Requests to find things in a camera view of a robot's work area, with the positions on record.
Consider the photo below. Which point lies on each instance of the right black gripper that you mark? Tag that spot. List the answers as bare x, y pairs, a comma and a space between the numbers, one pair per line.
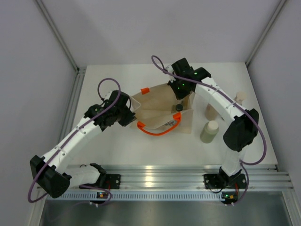
179, 95

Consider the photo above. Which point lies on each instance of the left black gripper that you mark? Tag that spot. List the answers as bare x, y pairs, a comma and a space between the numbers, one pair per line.
130, 118

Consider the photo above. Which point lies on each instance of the small dark-cap jar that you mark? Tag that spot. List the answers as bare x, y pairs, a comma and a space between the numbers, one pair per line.
179, 107

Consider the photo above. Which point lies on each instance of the canvas bag with orange handles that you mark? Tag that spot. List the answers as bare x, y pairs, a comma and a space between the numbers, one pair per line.
155, 112

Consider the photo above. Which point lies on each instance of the beige pump bottle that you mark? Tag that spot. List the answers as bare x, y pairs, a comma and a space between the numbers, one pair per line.
210, 113

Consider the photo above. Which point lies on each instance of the light green round-cap bottle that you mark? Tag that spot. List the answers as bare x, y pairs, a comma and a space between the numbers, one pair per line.
209, 132

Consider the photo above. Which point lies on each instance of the grey-green pump bottle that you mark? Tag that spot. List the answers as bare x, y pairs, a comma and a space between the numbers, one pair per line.
240, 97

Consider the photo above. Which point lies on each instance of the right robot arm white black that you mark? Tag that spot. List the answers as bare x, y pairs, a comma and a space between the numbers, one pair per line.
241, 122

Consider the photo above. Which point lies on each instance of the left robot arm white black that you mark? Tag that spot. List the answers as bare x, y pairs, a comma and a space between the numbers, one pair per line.
51, 171

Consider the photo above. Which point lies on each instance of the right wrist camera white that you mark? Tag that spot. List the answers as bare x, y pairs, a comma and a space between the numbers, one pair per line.
169, 69

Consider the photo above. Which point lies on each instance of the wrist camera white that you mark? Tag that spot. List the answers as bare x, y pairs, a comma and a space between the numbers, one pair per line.
107, 96
169, 69

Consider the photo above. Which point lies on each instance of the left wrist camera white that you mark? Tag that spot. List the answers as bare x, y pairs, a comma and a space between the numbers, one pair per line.
107, 96

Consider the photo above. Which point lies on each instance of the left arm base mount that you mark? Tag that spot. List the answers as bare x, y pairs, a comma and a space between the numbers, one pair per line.
112, 181

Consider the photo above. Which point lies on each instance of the slotted cable duct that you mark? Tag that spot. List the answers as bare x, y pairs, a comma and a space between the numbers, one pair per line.
142, 196

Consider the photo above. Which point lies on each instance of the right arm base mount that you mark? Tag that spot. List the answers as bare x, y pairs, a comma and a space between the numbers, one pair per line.
211, 181

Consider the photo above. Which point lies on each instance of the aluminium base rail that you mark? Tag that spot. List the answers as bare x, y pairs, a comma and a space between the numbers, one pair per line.
191, 178

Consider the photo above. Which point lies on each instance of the right frame post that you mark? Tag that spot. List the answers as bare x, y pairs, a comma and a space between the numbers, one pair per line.
281, 4

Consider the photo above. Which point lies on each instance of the frame post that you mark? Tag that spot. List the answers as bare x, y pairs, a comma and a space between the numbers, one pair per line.
281, 4
49, 20

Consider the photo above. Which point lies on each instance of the left frame post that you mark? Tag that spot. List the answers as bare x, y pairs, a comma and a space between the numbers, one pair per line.
49, 20

